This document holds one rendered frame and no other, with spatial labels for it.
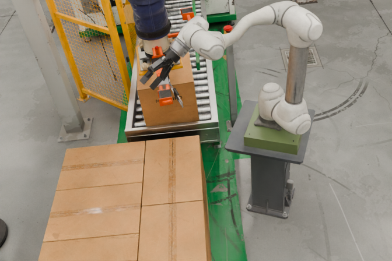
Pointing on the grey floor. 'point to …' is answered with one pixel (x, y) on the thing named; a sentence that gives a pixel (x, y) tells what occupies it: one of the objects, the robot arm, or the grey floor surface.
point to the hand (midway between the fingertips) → (147, 84)
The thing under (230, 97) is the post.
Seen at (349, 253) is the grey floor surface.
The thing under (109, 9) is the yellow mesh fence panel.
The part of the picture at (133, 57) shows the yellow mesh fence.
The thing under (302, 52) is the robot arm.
